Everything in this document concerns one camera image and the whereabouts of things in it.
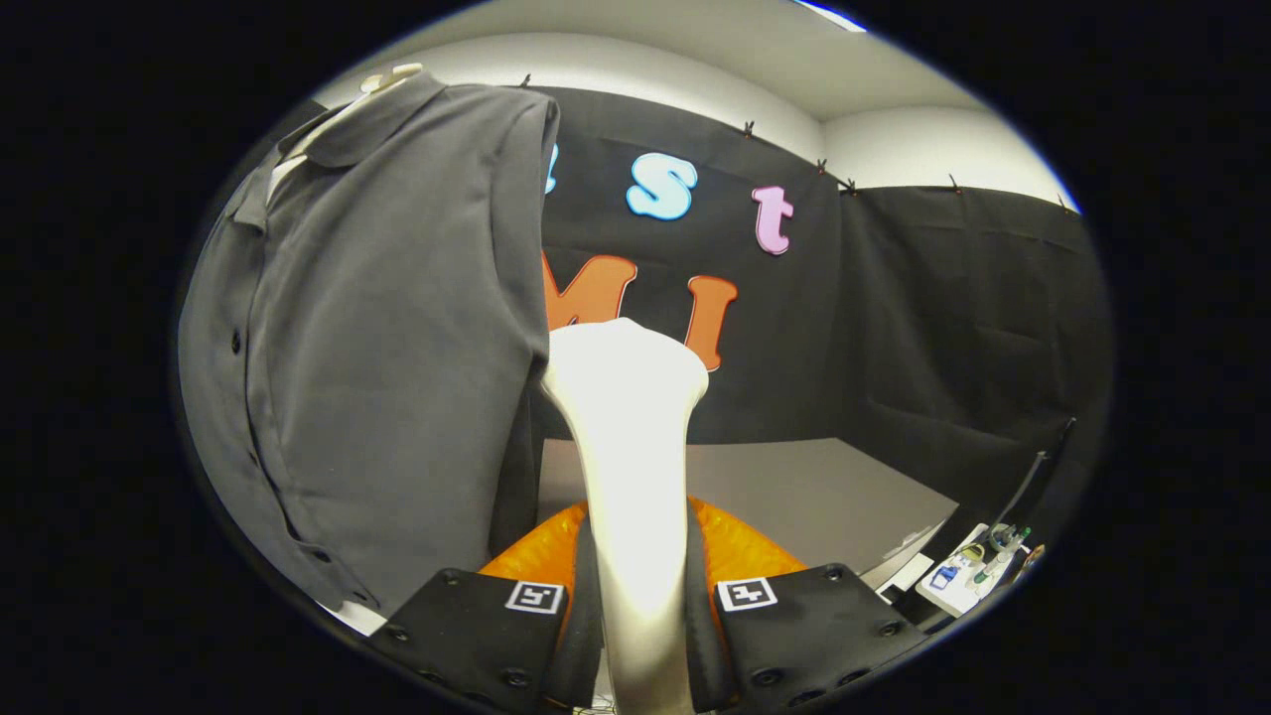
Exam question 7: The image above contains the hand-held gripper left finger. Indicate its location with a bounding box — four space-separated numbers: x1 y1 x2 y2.
365 500 607 715

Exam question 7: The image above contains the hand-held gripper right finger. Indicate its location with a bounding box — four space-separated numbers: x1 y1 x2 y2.
683 497 929 715

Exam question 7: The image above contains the white garment steamer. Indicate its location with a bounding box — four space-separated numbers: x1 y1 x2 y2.
541 318 711 715

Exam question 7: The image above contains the dark grey button shirt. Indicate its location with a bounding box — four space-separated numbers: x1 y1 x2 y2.
177 71 562 617

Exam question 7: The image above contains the grey drawer cabinet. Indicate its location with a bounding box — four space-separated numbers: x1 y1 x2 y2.
536 437 961 592

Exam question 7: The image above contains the small white cluttered table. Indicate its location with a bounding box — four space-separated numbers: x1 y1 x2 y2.
916 524 1044 619

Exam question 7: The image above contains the row of small backdrop clips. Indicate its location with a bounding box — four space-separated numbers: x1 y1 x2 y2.
518 71 1073 215

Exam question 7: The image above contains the large ceiling light panel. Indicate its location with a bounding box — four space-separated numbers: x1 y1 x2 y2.
794 0 867 33

